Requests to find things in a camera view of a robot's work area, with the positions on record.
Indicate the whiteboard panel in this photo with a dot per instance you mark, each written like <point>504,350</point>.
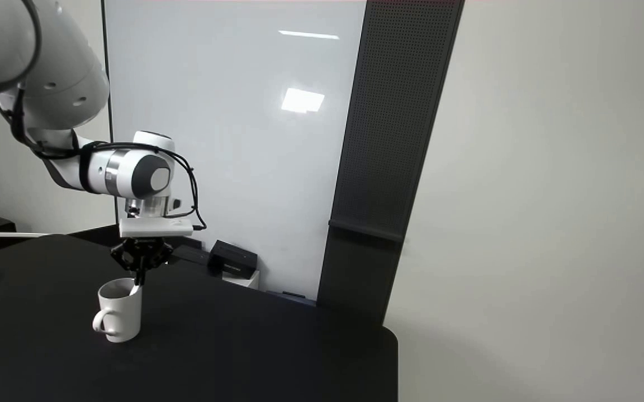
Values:
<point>256,98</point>

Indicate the black vertical pillar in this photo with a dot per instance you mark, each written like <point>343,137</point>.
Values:
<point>402,70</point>

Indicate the black box on shelf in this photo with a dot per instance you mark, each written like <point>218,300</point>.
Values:
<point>230,261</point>

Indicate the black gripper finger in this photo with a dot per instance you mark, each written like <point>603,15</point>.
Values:
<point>139,278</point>

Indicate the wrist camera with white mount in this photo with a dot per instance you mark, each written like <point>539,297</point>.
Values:
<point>152,226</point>

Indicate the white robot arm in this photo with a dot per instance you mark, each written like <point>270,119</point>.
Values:
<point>49,85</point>

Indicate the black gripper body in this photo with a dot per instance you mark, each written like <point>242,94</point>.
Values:
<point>142,253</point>

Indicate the white mug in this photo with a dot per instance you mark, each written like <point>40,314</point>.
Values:
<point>119,311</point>

